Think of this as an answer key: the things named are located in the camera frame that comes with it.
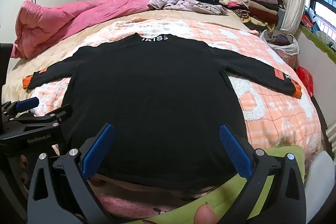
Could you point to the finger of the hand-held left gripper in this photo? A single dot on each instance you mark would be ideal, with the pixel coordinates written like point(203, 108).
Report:
point(27, 104)
point(59, 113)

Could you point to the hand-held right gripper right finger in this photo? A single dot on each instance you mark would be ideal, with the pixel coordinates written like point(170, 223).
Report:
point(236, 153)

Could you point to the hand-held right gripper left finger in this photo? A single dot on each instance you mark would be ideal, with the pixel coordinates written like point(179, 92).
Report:
point(98, 151)

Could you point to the black sweater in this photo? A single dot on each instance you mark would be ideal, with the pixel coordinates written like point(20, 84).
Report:
point(147, 98)

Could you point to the plastic bag of clothes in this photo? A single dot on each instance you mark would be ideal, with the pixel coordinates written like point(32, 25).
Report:
point(278, 40)

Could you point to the stack of folded clothes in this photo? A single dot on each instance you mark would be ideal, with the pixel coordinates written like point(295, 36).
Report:
point(262, 8)

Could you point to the person's left hand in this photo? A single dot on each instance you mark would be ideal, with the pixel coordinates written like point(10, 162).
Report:
point(22, 163)

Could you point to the person's right hand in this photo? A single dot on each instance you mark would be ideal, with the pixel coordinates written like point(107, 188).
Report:
point(206, 214)

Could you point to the green fleece garment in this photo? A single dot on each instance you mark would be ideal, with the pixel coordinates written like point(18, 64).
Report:
point(223, 197)

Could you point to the orange white checked blanket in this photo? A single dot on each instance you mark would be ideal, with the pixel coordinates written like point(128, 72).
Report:
point(275, 113)

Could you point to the pink dotted cloth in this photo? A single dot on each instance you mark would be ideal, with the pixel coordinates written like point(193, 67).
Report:
point(126, 204)

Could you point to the white round object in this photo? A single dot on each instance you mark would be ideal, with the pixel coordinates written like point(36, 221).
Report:
point(320, 182)

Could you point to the pink comforter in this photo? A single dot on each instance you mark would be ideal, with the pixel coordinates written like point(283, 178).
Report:
point(65, 19)

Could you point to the red bag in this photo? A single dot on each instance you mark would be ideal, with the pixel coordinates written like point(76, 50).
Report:
point(305, 79)

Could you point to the green windowsill cloth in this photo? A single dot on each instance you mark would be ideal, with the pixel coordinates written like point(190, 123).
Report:
point(317, 40)

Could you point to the lilac crumpled garment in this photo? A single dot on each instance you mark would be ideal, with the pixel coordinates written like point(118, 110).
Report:
point(178, 3)

